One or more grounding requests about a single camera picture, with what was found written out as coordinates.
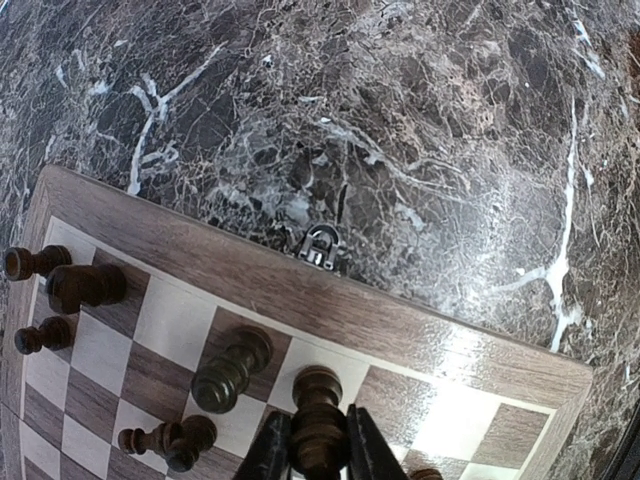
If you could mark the wooden chess board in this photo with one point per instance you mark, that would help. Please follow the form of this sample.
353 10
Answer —
125 317

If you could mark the dark chess bishop piece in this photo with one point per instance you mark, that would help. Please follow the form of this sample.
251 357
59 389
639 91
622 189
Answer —
219 382

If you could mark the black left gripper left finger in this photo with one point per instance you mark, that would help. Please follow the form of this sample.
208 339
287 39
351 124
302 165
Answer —
268 455

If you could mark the metal board clasp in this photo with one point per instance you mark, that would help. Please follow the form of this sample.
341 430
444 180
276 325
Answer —
321 246

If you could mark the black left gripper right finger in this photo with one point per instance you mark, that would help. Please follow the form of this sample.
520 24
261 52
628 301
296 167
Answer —
371 458

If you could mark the dark chess rook corner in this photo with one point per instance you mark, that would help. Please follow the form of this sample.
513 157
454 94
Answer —
20 263

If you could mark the dark chess queen piece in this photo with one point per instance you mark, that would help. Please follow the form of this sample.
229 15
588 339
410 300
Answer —
319 444

